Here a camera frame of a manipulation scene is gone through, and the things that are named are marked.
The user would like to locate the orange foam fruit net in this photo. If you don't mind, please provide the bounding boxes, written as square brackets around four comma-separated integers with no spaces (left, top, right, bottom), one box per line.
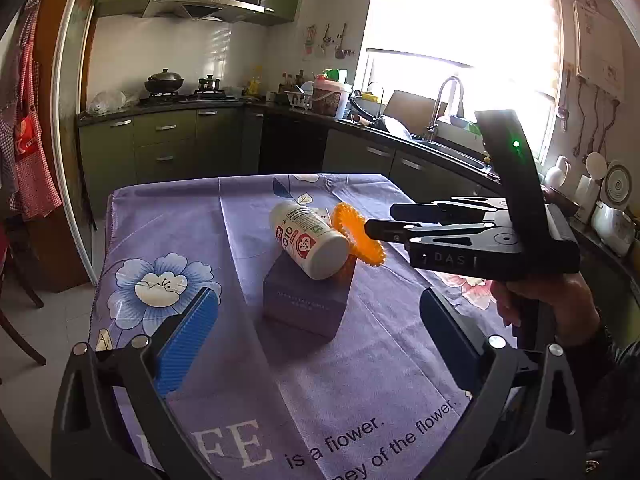
[331,203,386,266]

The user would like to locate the black sleeved right forearm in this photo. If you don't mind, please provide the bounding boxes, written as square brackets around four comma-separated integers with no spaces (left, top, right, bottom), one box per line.
[566,324,639,479]

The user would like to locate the person's right hand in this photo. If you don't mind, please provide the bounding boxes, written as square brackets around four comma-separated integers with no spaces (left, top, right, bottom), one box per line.
[490,273,600,347]

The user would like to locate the white kettle jug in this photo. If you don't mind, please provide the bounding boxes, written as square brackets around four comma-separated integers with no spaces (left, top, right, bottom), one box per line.
[544,155,572,191]

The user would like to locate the white rice cooker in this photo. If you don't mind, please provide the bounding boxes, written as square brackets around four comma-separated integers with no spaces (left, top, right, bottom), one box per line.
[591,200,634,258]

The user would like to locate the chrome sink faucet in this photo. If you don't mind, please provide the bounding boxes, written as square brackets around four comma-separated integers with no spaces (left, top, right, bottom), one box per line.
[423,75,466,142]

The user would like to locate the wooden cutting board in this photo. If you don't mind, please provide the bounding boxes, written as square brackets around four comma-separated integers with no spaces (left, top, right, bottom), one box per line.
[384,90,436,136]

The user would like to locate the purple cardboard box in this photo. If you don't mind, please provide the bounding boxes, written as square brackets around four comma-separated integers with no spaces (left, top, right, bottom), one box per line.
[262,252,356,339]

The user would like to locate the purple floral tablecloth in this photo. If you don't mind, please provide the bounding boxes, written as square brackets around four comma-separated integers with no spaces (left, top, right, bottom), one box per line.
[90,174,510,479]

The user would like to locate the white supplement bottle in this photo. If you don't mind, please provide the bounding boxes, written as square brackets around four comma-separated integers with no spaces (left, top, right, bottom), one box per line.
[269,200,350,281]

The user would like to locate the pink lidded food container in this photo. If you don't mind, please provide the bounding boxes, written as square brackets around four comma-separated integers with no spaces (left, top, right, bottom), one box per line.
[311,78,352,119]

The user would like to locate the red checked apron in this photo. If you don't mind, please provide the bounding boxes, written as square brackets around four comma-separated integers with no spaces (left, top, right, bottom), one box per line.
[1,0,61,220]

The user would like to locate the white gas water heater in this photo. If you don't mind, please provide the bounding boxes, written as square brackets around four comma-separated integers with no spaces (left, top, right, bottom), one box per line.
[573,0,625,102]

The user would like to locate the dark green base cabinets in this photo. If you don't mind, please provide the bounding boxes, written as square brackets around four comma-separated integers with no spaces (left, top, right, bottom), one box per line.
[77,104,640,340]

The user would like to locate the small black pot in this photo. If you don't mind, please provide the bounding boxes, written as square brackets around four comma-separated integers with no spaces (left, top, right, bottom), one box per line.
[198,74,220,94]

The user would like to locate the black wok with lid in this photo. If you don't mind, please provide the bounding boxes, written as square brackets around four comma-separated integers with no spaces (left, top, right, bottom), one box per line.
[144,68,183,96]

